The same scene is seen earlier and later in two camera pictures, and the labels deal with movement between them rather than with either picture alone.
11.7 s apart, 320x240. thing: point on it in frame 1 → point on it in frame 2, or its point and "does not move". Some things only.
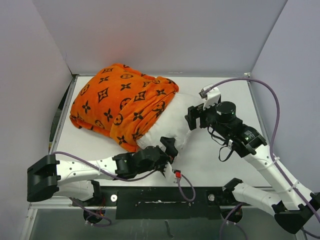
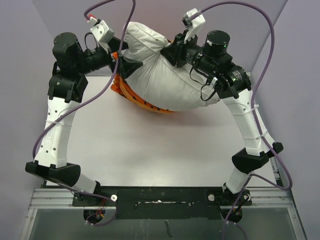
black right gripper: (197, 111) → (174, 51)
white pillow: (172, 122) → (160, 83)
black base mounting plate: (161, 203) does not move
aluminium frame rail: (54, 202) does not move
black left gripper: (170, 152) → (126, 67)
